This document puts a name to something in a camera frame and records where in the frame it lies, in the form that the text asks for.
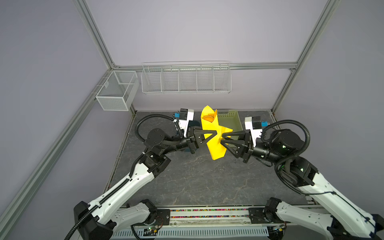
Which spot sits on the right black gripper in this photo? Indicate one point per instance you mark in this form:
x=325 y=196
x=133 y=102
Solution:
x=247 y=144

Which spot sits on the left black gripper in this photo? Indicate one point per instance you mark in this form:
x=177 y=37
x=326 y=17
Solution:
x=191 y=142

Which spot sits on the orange plastic spoon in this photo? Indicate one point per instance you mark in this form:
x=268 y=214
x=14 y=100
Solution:
x=209 y=115

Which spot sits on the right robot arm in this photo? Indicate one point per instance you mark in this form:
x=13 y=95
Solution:
x=281 y=146

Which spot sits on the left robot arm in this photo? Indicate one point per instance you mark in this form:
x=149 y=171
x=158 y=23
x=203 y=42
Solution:
x=126 y=180

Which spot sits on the light green plastic basket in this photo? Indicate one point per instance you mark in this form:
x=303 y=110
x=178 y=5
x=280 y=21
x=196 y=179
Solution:
x=230 y=119

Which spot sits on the small white mesh basket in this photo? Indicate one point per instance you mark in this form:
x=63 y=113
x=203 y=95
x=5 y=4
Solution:
x=118 y=91

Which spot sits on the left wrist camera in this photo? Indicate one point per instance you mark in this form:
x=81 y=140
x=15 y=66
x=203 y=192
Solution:
x=184 y=116

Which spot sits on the long white wire rack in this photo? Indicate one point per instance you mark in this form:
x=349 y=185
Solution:
x=186 y=77

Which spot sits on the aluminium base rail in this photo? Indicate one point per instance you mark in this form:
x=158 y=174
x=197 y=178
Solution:
x=211 y=221

